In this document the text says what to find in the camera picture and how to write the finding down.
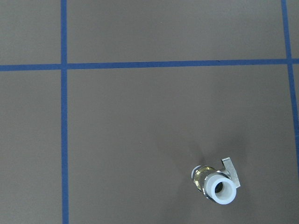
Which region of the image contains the brass white PPR valve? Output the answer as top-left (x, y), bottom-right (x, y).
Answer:
top-left (191, 157), bottom-right (241, 205)

